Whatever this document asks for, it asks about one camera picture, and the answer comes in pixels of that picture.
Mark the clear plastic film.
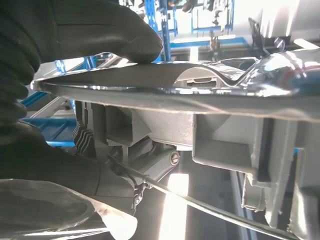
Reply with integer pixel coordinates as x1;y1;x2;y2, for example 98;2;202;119
0;178;138;240

